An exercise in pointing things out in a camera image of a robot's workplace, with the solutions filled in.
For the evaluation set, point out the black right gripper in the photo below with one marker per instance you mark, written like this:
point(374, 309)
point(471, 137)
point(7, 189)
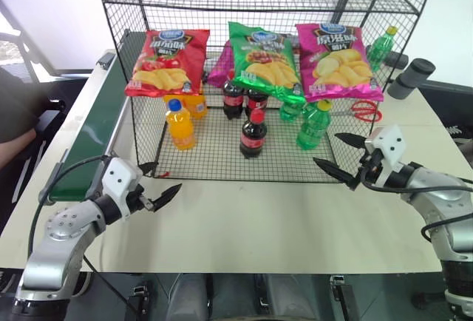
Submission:
point(371, 169)

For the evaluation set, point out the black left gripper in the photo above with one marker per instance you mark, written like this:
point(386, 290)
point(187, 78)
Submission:
point(136, 200)

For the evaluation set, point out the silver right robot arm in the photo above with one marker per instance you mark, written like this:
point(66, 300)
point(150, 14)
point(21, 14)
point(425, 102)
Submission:
point(439, 199)

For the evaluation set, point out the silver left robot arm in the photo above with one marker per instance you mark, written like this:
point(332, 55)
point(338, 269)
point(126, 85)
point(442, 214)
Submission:
point(61, 239)

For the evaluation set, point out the green conveyor belt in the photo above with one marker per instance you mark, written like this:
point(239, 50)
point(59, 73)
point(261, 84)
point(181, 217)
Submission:
point(98, 121)

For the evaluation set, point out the green soda bottle yellow cap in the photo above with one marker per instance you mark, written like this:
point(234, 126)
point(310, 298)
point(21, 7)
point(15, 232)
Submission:
point(312, 126)
point(380, 49)

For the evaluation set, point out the orange soda bottle blue cap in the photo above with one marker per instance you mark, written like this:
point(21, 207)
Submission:
point(181, 130)

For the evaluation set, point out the magenta potato chips bag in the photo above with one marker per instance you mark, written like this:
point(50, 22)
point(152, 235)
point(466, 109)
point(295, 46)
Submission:
point(338, 64)

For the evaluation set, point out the cola bottle red cap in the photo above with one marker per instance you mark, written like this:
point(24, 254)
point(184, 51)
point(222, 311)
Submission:
point(253, 138)

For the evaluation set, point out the cola bottle red label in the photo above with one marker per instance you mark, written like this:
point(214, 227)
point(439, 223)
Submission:
point(233, 101)
point(256, 103)

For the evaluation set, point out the dark grey rounded shape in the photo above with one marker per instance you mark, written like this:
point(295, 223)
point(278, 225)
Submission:
point(188, 295)
point(295, 295)

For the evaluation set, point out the red potato chips bag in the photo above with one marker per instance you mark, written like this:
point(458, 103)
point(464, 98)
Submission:
point(166, 62)

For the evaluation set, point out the green potato chips bag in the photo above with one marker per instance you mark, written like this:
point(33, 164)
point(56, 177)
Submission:
point(264, 62)

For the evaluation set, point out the magenta snack bag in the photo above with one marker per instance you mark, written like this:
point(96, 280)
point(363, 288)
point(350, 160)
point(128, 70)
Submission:
point(218, 71)

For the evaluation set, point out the seated person dark clothes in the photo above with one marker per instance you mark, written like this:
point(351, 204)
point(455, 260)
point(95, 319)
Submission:
point(15, 114)

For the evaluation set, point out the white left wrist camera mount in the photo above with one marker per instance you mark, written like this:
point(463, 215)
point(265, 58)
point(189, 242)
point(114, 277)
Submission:
point(120, 177)

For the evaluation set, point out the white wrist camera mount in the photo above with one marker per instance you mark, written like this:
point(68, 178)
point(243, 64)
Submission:
point(388, 145)
point(120, 177)

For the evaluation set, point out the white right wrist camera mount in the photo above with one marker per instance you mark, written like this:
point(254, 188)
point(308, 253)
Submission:
point(388, 145)

